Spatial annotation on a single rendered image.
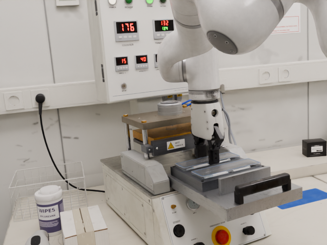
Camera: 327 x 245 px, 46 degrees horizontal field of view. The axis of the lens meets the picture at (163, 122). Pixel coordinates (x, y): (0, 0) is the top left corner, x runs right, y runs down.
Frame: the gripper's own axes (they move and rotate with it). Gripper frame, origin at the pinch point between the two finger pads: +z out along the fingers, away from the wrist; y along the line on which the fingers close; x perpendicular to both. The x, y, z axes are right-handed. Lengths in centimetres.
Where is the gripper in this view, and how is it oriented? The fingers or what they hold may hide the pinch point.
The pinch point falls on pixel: (207, 155)
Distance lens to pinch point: 108.8
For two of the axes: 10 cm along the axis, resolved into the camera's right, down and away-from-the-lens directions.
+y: -4.4, -1.4, 8.9
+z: 0.7, 9.8, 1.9
